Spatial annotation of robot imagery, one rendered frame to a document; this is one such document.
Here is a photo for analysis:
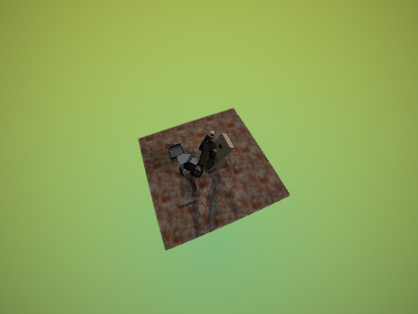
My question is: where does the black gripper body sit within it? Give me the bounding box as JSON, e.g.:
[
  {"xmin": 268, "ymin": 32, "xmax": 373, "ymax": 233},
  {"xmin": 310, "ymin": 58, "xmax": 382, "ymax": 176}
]
[{"xmin": 207, "ymin": 149, "xmax": 216, "ymax": 159}]

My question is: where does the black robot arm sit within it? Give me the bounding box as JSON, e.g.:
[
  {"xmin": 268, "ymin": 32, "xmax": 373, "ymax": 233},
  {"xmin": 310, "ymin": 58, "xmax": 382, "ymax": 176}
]
[{"xmin": 183, "ymin": 135, "xmax": 217, "ymax": 178}]

